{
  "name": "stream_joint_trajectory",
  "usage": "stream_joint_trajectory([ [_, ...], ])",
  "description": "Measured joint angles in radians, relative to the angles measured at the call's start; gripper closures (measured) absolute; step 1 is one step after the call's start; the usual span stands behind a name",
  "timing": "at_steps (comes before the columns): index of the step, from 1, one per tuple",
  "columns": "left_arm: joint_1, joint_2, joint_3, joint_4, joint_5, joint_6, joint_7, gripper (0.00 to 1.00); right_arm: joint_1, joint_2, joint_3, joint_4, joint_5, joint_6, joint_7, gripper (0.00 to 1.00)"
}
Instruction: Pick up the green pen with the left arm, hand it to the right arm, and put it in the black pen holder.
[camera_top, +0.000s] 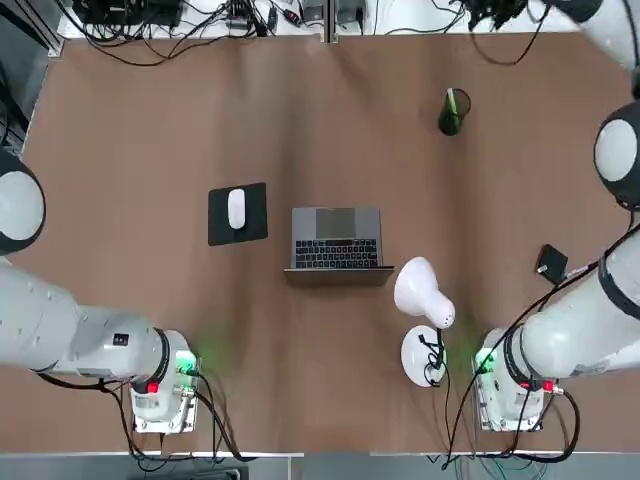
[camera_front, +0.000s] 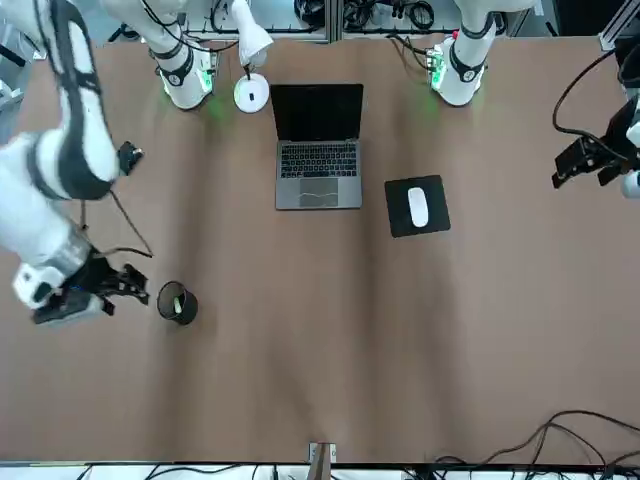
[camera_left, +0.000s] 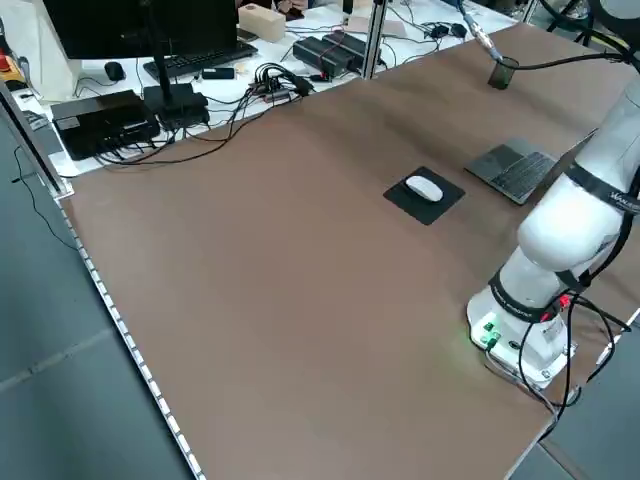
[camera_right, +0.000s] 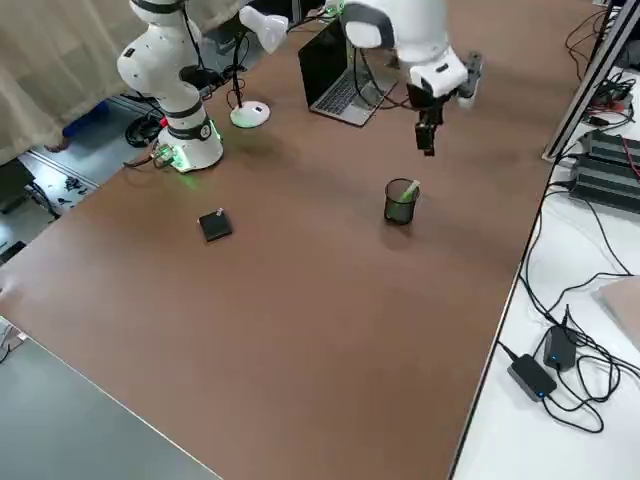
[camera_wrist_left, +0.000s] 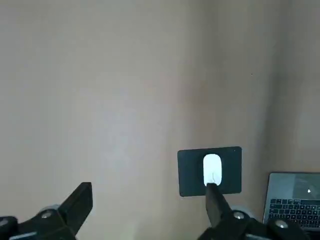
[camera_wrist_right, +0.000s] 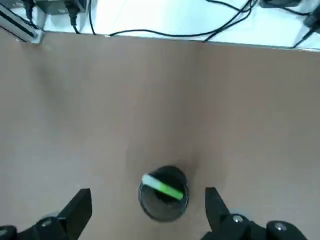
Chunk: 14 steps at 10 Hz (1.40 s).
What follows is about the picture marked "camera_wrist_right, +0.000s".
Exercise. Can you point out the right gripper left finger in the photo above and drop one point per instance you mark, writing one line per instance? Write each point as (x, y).
(50, 227)

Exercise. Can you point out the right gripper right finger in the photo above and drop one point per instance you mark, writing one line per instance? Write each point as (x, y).
(232, 227)

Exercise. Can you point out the green pen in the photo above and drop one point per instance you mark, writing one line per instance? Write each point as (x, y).
(165, 187)

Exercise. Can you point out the black mesh pen holder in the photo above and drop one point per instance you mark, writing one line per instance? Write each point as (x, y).
(162, 210)

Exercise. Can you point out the grey metal box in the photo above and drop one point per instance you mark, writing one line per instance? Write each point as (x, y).
(55, 5)

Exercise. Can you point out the aluminium camera post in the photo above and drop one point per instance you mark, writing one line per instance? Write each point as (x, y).
(22, 27)

